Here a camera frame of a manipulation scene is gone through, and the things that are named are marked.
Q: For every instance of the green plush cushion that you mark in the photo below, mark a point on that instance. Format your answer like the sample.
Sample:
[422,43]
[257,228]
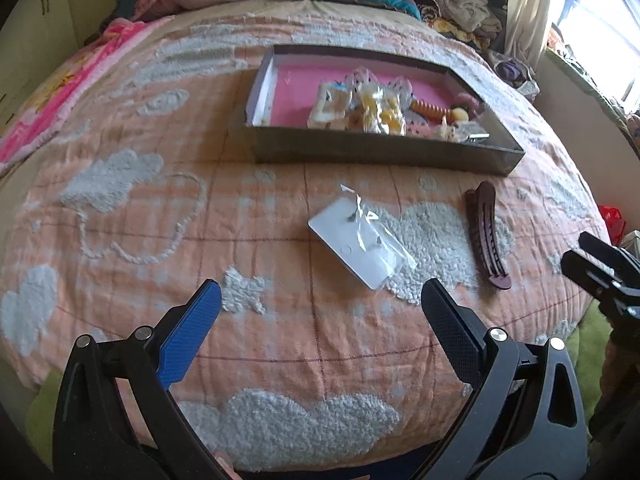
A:
[590,360]

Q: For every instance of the red bag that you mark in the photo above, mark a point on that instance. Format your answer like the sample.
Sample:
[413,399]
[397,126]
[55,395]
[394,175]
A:
[611,217]

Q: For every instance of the purple cloth bundle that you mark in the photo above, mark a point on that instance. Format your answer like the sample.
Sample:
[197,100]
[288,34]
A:
[510,67]

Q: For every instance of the white earring card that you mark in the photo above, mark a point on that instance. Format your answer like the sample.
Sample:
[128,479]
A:
[345,240]

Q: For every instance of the sheer dotted bow hair accessory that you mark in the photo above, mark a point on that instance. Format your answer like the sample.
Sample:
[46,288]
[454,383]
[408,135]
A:
[362,77]

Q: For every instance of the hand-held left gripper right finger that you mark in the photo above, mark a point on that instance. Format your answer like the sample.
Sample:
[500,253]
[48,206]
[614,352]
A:
[450,320]

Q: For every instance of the cream curtain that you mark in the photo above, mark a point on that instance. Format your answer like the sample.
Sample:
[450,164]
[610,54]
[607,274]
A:
[530,10]

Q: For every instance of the grey box with pink lining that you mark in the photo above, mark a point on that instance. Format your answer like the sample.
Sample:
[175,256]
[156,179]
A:
[380,152]

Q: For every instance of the yellow-green cloth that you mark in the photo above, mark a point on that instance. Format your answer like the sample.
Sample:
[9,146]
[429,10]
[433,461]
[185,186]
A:
[42,410]

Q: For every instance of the window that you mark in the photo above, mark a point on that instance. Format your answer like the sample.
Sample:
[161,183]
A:
[600,25]

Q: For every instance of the white hair accessory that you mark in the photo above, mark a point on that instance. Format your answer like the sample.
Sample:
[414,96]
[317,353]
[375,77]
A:
[327,105]

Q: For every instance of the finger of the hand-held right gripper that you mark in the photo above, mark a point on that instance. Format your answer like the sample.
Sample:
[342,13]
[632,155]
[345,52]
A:
[600,285]
[610,255]

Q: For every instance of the brown hair clip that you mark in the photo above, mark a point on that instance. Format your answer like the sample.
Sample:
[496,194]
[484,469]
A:
[485,240]

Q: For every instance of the person's right forearm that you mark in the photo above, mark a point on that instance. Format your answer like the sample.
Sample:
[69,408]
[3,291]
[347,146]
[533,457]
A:
[620,410]

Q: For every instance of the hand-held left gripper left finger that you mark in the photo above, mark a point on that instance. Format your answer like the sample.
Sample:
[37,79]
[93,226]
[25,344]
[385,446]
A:
[190,330]

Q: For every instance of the pile of clothes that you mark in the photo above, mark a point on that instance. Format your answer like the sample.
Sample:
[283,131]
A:
[460,5]

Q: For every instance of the cream wardrobe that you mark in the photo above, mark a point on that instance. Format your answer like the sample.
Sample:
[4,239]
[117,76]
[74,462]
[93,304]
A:
[50,20]

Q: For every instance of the colourful cloth pile on windowsill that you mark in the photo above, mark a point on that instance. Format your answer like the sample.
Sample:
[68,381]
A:
[630,125]

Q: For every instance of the pink printed blanket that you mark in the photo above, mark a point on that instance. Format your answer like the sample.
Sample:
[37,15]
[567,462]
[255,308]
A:
[50,100]

